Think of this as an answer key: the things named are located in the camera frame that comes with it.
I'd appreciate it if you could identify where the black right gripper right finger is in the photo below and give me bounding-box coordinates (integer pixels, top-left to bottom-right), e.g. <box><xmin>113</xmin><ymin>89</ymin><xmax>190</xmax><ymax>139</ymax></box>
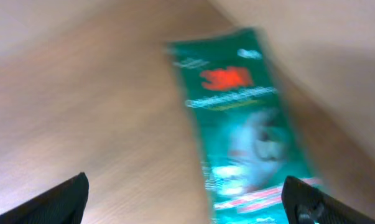
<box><xmin>281</xmin><ymin>176</ymin><xmax>375</xmax><ymax>224</ymax></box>

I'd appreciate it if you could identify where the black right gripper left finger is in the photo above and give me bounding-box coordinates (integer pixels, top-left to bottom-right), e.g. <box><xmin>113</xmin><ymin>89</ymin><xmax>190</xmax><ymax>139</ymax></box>
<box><xmin>0</xmin><ymin>172</ymin><xmax>89</xmax><ymax>224</ymax></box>

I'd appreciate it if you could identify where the green 3M glove package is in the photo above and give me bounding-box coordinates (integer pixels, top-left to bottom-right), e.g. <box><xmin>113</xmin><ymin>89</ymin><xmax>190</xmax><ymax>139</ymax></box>
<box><xmin>167</xmin><ymin>28</ymin><xmax>319</xmax><ymax>223</ymax></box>

